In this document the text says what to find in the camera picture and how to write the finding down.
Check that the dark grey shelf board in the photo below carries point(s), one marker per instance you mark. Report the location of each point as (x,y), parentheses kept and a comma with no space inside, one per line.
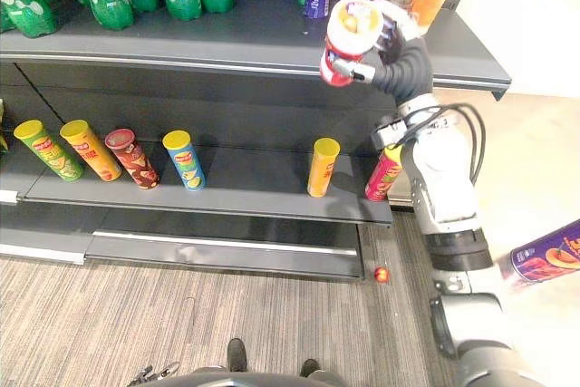
(226,38)
(254,187)

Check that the right dark robot foot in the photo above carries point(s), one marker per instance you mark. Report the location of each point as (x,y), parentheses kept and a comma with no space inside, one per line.
(309,366)

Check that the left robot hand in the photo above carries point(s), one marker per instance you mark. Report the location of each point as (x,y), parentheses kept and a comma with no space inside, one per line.
(154,375)

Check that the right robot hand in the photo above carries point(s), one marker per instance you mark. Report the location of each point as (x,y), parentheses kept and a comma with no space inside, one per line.
(408,70)

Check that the dark grey shelf base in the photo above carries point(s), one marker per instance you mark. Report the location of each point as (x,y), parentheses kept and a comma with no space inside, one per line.
(217,246)

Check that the purple chips can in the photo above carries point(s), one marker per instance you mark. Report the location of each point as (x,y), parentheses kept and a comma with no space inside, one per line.
(544,260)

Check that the small red ball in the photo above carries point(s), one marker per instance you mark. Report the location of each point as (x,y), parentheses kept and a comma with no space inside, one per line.
(381,275)

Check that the green chips can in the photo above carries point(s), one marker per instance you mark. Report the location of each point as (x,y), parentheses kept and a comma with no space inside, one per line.
(52,153)

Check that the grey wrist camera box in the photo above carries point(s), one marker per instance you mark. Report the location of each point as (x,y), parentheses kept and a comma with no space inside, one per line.
(389,133)

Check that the pink chips can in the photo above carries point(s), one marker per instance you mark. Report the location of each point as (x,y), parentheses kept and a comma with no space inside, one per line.
(383,178)

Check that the dark robot torso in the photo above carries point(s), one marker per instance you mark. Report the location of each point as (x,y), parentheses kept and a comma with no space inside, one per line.
(254,380)

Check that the orange chips can yellow lid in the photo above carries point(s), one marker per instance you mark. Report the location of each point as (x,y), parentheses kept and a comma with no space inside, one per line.
(93,153)

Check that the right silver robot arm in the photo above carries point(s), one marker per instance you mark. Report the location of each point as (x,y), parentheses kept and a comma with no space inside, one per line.
(441,169)

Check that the dark robot foot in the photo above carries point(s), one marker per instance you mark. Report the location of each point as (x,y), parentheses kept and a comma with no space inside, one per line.
(236,355)
(309,366)

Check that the dark red chips can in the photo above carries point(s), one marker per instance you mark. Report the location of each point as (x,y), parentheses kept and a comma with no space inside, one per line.
(133,160)

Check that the red white gum jar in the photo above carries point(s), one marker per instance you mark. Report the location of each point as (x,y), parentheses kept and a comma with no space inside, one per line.
(351,29)

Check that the blue chips can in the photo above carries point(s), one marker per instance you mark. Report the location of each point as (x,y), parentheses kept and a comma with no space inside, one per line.
(186,162)

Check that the green yellow snack bag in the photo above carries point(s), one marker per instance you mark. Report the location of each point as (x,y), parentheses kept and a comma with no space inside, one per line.
(2,128)

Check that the left dark robot foot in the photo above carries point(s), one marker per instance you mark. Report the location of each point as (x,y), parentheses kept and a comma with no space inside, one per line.
(236,355)

